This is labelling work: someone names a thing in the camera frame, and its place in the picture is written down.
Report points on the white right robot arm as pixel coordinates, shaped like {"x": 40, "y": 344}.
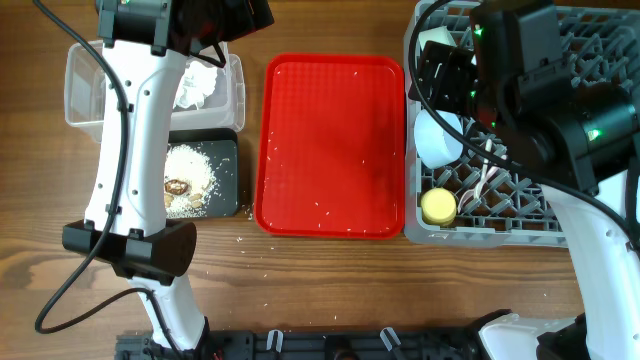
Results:
{"x": 580, "y": 145}

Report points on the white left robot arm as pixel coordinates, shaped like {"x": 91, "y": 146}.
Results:
{"x": 146, "y": 47}

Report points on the white tissue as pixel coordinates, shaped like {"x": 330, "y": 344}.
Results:
{"x": 196, "y": 85}

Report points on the yellow plastic cup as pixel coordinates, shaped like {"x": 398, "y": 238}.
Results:
{"x": 438, "y": 206}

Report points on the green bowl with food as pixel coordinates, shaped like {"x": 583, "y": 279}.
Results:
{"x": 439, "y": 35}

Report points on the light blue bowl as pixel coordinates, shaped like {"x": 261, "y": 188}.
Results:
{"x": 434, "y": 146}

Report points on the white plastic spoon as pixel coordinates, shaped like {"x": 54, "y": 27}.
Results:
{"x": 465, "y": 198}
{"x": 486, "y": 173}

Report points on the black plastic tray bin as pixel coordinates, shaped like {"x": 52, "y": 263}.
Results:
{"x": 221, "y": 139}

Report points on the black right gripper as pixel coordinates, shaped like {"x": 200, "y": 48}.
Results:
{"x": 424, "y": 74}

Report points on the clear plastic bin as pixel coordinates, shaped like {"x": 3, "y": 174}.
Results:
{"x": 85, "y": 87}

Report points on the grey plastic dishwasher rack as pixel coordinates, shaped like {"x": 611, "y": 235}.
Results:
{"x": 602, "y": 44}

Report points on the red plastic tray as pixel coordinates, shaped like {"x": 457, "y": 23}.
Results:
{"x": 332, "y": 145}

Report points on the pile of rice food waste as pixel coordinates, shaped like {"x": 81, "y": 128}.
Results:
{"x": 198, "y": 182}

